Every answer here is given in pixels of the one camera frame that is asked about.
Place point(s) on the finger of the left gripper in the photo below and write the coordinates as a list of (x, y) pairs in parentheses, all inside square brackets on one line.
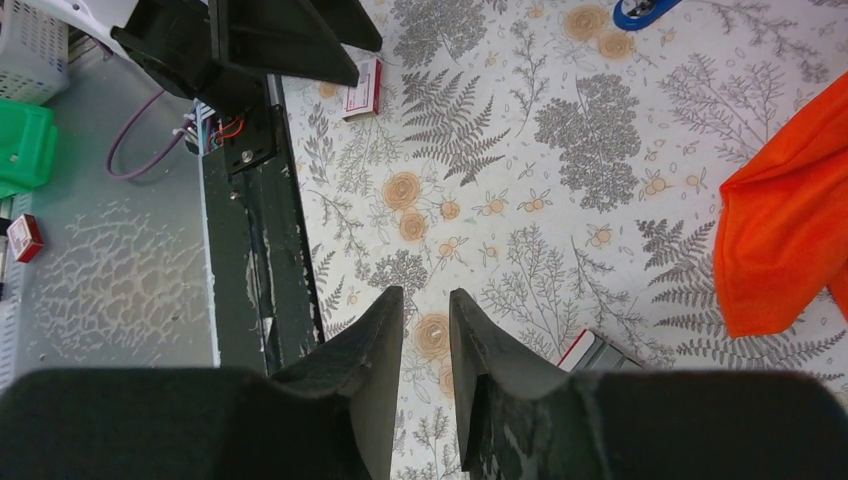
[(287, 38), (350, 23)]

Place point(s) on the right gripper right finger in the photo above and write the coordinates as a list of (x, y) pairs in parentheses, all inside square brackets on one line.
[(520, 417)]

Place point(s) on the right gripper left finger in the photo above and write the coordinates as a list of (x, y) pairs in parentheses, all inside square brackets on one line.
[(330, 415)]

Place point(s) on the red staple box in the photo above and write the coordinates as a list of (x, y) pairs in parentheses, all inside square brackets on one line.
[(25, 238), (362, 100)]

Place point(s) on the blue stapler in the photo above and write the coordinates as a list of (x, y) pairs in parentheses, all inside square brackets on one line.
[(635, 15)]

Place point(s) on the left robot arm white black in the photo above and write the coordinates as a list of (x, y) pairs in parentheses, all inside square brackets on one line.
[(170, 40)]

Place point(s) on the white plastic basket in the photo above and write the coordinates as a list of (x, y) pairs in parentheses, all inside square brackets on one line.
[(34, 54)]

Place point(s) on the floral table mat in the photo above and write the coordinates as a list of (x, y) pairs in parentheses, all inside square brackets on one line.
[(565, 173)]

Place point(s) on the green plastic bin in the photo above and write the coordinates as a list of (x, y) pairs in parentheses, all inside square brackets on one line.
[(28, 146)]

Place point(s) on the orange t-shirt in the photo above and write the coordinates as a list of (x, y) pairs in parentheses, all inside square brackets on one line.
[(782, 233)]

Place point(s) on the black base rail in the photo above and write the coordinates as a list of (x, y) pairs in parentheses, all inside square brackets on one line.
[(264, 307)]

